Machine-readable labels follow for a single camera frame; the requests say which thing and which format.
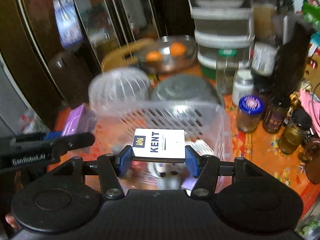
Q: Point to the clear plastic basket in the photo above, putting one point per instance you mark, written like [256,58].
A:
[199,120]

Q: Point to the green gift bag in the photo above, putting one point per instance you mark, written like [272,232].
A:
[311,14]

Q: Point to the black electric kettle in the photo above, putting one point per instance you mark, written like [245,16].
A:
[293,35]

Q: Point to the blue lid glass jar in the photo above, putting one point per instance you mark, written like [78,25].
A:
[250,109]

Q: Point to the blue wall calendar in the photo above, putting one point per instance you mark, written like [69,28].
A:
[67,23]

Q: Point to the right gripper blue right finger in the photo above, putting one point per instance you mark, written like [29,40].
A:
[207,169]

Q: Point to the black lid oil jar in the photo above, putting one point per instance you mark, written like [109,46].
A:
[296,130]

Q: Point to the white dome mesh cover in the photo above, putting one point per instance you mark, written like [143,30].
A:
[117,87]

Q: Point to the pink paper sheet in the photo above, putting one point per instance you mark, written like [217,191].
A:
[310,102]

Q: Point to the upturned steel bowl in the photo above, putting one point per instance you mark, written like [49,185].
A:
[184,87]

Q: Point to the steel bowl with oranges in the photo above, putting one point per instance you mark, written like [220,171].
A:
[169,64]

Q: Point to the dark purple label jar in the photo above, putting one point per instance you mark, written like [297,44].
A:
[276,113]

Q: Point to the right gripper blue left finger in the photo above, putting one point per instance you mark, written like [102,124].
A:
[109,168]

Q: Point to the dark brown thermos jug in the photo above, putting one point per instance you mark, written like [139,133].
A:
[71,76]

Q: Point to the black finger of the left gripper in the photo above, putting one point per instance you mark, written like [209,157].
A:
[26,150]

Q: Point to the green lid glass jar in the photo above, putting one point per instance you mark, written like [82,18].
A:
[226,66]

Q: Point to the right orange fruit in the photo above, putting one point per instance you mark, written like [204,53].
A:
[177,49]

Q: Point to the white Kent cigarette box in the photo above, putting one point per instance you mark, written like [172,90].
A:
[159,143]

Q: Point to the white label dark bottle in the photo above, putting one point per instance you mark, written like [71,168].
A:
[264,57]

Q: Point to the white tiered food rack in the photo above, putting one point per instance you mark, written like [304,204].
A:
[223,24]

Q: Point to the purple cigarette box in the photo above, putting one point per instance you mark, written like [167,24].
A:
[81,119]

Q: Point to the left orange fruit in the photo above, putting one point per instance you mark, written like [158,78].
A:
[153,56]

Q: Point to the small white salt jar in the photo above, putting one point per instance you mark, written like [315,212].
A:
[243,85]

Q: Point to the orange fruit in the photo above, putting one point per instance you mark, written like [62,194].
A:
[177,49]
[153,56]

